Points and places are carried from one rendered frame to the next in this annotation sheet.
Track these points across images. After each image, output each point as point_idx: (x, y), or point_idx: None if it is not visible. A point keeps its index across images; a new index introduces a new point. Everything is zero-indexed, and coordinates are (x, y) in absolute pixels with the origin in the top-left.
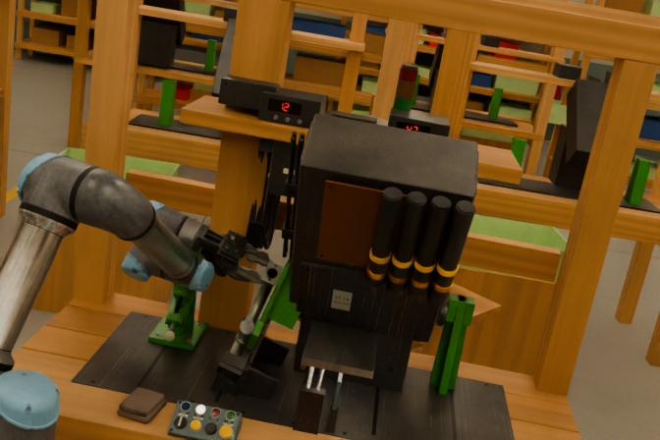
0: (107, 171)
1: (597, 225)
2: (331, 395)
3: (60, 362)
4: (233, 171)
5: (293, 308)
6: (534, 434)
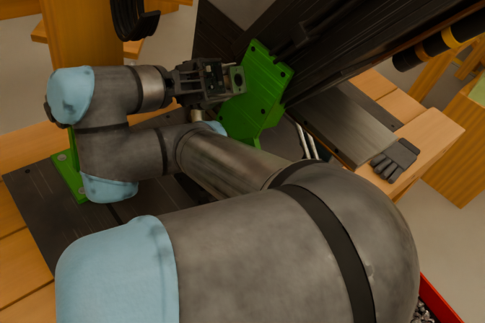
0: (369, 214)
1: None
2: (270, 142)
3: (23, 317)
4: None
5: (281, 109)
6: (363, 84)
